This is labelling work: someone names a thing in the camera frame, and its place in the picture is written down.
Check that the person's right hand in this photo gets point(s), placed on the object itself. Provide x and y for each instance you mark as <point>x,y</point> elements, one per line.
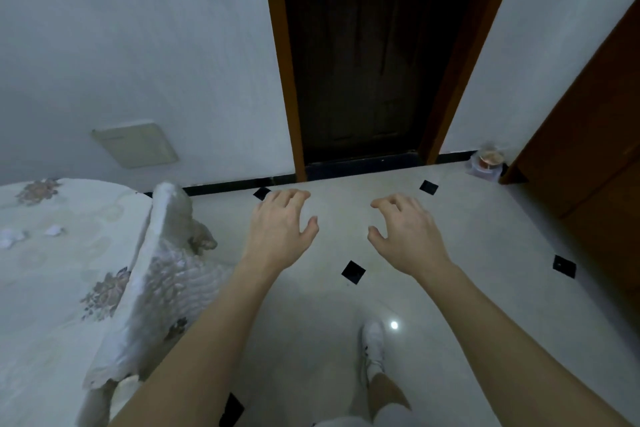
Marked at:
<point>412,241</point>

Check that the person's left hand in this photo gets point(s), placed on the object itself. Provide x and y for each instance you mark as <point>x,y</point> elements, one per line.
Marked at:
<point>272,234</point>

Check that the person's right thumb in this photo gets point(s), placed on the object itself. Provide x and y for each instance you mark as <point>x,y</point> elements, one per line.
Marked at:
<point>377,239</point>

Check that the person's left thumb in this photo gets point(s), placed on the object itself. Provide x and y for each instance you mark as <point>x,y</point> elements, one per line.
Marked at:
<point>310,231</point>

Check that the person's right forearm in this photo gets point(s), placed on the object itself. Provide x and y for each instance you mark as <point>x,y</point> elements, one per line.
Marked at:
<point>500,341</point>

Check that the person's left forearm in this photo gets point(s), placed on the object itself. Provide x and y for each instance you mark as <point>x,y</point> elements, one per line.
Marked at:
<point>210,341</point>

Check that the black baseboard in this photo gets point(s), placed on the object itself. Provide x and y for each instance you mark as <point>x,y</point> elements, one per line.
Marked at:
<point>235,185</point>

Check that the white shoe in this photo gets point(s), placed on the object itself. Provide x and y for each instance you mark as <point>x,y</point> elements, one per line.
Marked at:
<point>373,346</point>

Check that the clear plastic container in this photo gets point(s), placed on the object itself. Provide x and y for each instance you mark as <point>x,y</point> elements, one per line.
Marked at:
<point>487,161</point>

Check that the person's leg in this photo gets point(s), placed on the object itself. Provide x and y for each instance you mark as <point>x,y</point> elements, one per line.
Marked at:
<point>385,394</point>

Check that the white shorts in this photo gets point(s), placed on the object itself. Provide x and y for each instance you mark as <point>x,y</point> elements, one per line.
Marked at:
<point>390,416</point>

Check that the dark wooden door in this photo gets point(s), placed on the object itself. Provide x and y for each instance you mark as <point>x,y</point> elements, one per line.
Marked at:
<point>370,51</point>

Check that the brown wooden cabinet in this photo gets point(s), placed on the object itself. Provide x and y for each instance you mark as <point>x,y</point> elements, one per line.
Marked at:
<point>590,141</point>

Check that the small white scrap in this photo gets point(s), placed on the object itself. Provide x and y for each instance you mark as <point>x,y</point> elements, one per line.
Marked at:
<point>54,230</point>
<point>11,237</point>

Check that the floral quilted bedspread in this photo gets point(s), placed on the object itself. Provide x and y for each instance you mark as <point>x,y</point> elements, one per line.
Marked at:
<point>60,291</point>

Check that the brown wooden door frame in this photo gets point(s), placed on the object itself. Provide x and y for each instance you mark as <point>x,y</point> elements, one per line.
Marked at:
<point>287,66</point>

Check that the beige wall panel cover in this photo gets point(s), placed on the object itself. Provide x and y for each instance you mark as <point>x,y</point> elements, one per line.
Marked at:
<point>135,145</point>

